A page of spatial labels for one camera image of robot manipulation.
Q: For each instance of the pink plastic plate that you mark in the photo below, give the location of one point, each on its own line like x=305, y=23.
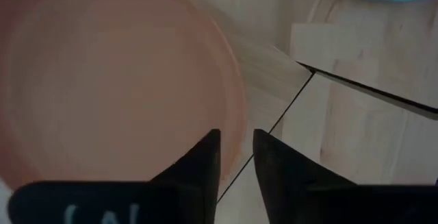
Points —
x=102, y=80

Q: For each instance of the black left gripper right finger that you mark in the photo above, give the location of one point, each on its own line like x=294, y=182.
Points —
x=301, y=196

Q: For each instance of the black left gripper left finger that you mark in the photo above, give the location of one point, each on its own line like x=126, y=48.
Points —
x=191, y=196

